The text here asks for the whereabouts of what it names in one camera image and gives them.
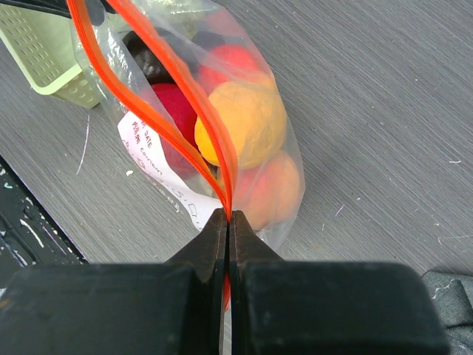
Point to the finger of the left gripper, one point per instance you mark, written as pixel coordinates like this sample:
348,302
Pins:
55,5

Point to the green plastic basket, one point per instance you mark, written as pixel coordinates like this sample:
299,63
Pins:
41,45

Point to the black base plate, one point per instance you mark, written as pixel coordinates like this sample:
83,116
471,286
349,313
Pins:
29,235

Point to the clear orange zip bag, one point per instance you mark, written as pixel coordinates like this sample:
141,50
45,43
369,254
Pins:
196,106

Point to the grey folded cloth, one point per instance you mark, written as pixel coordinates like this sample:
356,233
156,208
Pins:
451,295

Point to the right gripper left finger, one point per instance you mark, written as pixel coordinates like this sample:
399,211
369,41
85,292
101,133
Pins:
175,307

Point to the yellow orange toy fruit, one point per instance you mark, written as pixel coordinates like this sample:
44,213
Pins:
254,115

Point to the red toy apple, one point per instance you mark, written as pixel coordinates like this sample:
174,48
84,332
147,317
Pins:
184,118

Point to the dark purple toy plum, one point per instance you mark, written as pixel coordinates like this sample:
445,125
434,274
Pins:
150,65

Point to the orange toy peach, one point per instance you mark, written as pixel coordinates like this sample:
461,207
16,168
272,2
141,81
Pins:
270,194

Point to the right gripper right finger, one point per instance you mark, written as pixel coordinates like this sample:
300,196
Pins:
290,307

